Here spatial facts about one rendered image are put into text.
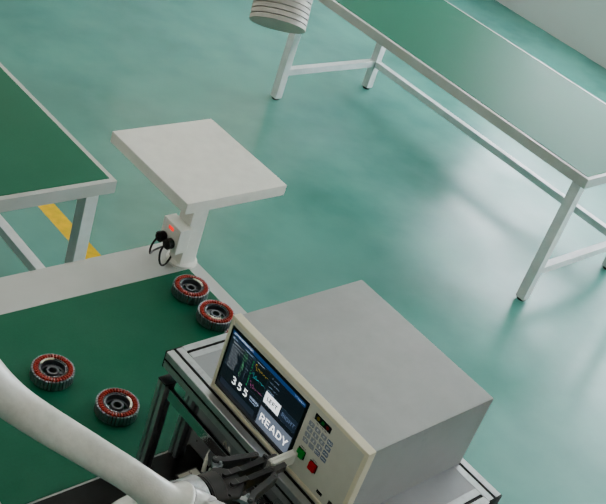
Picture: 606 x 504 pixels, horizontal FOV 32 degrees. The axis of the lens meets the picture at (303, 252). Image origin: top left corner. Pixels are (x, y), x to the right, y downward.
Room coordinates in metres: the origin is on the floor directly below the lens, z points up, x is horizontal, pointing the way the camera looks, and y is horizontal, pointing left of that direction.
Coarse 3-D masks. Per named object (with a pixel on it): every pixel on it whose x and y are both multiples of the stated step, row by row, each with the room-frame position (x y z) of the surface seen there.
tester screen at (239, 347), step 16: (240, 336) 1.76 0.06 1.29; (240, 352) 1.75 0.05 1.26; (224, 368) 1.77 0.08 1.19; (240, 368) 1.74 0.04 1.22; (256, 368) 1.71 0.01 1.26; (256, 384) 1.71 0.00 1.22; (272, 384) 1.68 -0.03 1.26; (256, 400) 1.70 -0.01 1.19; (288, 400) 1.65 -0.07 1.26; (256, 416) 1.69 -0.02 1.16; (272, 416) 1.66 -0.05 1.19; (288, 432) 1.63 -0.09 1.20; (288, 448) 1.62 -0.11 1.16
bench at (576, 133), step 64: (320, 0) 5.55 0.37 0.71; (384, 0) 5.78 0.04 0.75; (320, 64) 5.93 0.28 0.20; (384, 64) 6.28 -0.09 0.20; (448, 64) 5.16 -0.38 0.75; (512, 64) 5.49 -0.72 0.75; (512, 128) 4.67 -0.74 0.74; (576, 128) 4.92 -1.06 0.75; (576, 192) 4.43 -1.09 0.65; (576, 256) 4.70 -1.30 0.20
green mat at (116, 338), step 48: (144, 288) 2.52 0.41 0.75; (0, 336) 2.11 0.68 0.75; (48, 336) 2.17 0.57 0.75; (96, 336) 2.24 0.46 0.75; (144, 336) 2.31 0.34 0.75; (192, 336) 2.38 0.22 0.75; (96, 384) 2.06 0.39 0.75; (144, 384) 2.12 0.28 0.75; (0, 432) 1.79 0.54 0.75; (96, 432) 1.90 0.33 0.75; (0, 480) 1.65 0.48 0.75; (48, 480) 1.70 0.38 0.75
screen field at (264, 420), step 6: (258, 414) 1.68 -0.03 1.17; (264, 414) 1.68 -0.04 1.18; (258, 420) 1.68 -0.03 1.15; (264, 420) 1.67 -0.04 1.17; (270, 420) 1.66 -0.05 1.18; (264, 426) 1.67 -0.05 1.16; (270, 426) 1.66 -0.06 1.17; (276, 426) 1.65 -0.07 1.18; (270, 432) 1.66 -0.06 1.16; (276, 432) 1.65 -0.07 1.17; (282, 432) 1.64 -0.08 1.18; (270, 438) 1.65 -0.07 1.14; (276, 438) 1.64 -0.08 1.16; (282, 438) 1.63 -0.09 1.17; (288, 438) 1.63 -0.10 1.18; (276, 444) 1.64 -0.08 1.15; (282, 444) 1.63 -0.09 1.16; (288, 444) 1.62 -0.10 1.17; (282, 450) 1.63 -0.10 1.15
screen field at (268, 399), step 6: (264, 396) 1.69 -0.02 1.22; (270, 396) 1.68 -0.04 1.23; (264, 402) 1.68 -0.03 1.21; (270, 402) 1.67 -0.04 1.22; (276, 402) 1.66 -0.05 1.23; (270, 408) 1.67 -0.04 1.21; (276, 408) 1.66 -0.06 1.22; (282, 408) 1.65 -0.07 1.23; (276, 414) 1.66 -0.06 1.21; (282, 414) 1.65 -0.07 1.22; (288, 414) 1.64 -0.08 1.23; (282, 420) 1.64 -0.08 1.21; (288, 420) 1.64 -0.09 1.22; (294, 420) 1.63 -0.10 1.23; (288, 426) 1.63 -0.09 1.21; (294, 426) 1.62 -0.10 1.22
